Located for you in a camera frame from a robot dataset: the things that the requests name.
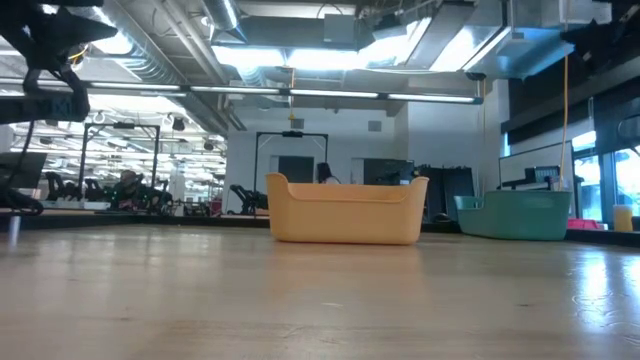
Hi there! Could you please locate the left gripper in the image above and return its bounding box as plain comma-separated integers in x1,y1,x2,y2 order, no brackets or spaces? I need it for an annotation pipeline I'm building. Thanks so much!
0,0,119,71

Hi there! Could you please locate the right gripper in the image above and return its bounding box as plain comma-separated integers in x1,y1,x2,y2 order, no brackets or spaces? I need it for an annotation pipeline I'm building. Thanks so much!
560,0,640,71

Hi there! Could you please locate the yellow plastic bin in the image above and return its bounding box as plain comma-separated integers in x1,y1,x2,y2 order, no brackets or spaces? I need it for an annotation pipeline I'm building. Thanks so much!
265,172,430,246

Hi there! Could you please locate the white board panel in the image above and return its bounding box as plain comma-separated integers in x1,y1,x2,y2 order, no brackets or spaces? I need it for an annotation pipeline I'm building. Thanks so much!
498,141,576,191

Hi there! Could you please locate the dark computer monitor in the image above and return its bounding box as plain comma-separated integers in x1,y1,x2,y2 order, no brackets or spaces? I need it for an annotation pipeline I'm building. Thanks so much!
0,152,49,209

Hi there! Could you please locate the person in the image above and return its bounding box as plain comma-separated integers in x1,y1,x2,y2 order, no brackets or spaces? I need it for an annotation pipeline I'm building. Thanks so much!
110,169,151,211
315,162,342,185

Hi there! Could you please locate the long ceiling light fixture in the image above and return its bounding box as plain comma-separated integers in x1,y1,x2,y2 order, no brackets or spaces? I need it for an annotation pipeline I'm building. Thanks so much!
0,77,485,106

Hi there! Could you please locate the yellow cup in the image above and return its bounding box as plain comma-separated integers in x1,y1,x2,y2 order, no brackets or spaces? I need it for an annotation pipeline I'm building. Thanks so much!
612,204,635,233

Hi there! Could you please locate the red flat box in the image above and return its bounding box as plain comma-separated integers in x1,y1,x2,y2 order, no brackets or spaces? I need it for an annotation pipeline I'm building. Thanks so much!
566,218,604,232

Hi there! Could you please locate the green plastic bin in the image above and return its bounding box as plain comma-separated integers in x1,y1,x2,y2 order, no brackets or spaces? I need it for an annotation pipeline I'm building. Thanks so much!
453,189,574,242

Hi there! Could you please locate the silver air duct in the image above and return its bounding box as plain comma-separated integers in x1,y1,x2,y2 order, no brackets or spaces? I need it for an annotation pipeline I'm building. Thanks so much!
359,0,614,81

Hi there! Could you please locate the yellow hanging cable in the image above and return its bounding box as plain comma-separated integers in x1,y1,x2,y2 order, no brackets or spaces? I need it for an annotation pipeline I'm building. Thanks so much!
557,49,571,191

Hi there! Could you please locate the black background station frame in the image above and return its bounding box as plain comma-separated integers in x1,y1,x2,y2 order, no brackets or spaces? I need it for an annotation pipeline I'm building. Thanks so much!
78,122,161,201
253,130,330,184

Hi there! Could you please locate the black loose cable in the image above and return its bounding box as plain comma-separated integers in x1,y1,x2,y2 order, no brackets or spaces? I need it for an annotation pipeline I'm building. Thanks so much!
0,119,47,217

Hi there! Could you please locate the black aluminium rig frame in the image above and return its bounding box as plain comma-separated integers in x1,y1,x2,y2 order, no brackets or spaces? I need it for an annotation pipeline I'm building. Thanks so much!
0,209,640,249

